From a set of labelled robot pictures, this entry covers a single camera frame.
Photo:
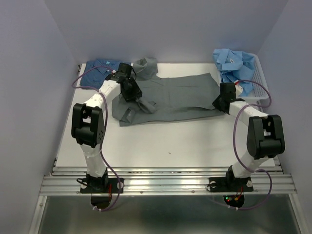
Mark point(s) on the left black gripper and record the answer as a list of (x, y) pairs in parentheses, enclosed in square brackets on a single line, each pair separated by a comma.
[(135, 91)]

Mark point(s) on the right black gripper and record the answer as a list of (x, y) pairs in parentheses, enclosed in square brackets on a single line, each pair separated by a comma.
[(216, 104)]

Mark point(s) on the grey long sleeve shirt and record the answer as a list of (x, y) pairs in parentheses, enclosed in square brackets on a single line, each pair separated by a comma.
[(166, 99)]

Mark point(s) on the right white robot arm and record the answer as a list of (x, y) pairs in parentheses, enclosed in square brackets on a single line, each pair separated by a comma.
[(265, 140)]

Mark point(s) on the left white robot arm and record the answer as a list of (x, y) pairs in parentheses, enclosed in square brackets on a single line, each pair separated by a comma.
[(89, 124)]

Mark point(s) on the crumpled light blue shirt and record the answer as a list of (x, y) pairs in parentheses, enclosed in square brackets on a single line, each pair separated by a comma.
[(234, 66)]

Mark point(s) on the white plastic basket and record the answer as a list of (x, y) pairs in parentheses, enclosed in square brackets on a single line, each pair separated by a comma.
[(259, 84)]

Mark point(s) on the folded dark blue checked shirt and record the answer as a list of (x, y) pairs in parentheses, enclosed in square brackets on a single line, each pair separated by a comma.
[(100, 69)]

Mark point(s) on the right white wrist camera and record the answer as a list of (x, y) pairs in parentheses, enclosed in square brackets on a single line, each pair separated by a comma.
[(238, 88)]

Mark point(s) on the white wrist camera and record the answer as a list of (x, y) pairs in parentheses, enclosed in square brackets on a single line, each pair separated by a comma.
[(124, 72), (238, 88)]

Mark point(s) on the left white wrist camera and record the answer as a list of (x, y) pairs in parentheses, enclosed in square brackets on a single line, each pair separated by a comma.
[(124, 72)]

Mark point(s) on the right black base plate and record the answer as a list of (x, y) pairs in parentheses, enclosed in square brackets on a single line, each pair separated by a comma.
[(224, 185)]

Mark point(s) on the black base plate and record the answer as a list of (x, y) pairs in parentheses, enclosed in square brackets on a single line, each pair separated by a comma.
[(224, 185), (113, 187)]

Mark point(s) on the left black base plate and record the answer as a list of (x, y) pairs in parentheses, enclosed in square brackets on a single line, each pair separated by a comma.
[(113, 187)]

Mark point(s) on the aluminium mounting rail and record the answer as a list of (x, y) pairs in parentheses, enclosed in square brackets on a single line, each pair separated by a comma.
[(165, 181)]

